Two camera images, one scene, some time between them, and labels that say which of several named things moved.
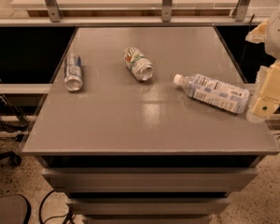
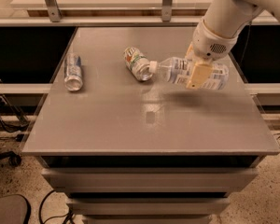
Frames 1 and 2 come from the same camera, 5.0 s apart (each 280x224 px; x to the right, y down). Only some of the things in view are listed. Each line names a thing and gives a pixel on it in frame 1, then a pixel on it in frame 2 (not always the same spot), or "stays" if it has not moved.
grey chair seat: (9, 209) stays
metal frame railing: (55, 20) stays
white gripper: (279, 36) to (208, 46)
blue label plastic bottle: (213, 91) to (177, 70)
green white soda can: (138, 63) stays
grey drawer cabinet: (149, 189) stays
